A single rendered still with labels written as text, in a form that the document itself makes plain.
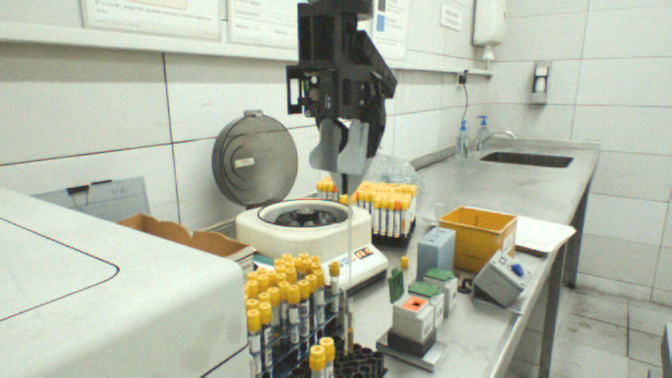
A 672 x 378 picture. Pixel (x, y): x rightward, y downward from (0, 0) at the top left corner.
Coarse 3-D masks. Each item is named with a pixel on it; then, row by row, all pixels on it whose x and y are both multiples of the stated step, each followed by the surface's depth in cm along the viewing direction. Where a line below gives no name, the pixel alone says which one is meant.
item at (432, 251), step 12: (420, 240) 78; (432, 240) 78; (444, 240) 78; (420, 252) 77; (432, 252) 76; (444, 252) 78; (420, 264) 78; (432, 264) 76; (444, 264) 79; (420, 276) 78; (456, 276) 84; (408, 288) 80
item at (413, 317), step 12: (408, 300) 61; (420, 300) 61; (396, 312) 60; (408, 312) 58; (420, 312) 59; (432, 312) 60; (396, 324) 60; (408, 324) 59; (420, 324) 58; (432, 324) 61; (408, 336) 59; (420, 336) 58
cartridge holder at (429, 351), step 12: (384, 336) 63; (396, 336) 60; (432, 336) 60; (384, 348) 61; (396, 348) 60; (408, 348) 59; (420, 348) 58; (432, 348) 60; (444, 348) 60; (408, 360) 59; (420, 360) 58; (432, 360) 58
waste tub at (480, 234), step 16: (464, 208) 99; (448, 224) 88; (464, 224) 100; (480, 224) 98; (496, 224) 95; (512, 224) 89; (464, 240) 87; (480, 240) 85; (496, 240) 83; (512, 240) 91; (464, 256) 88; (480, 256) 86; (512, 256) 93
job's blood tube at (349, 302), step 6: (348, 300) 56; (348, 306) 55; (348, 312) 55; (348, 318) 55; (348, 324) 56; (348, 330) 56; (348, 336) 56; (348, 342) 56; (348, 348) 57; (348, 354) 57
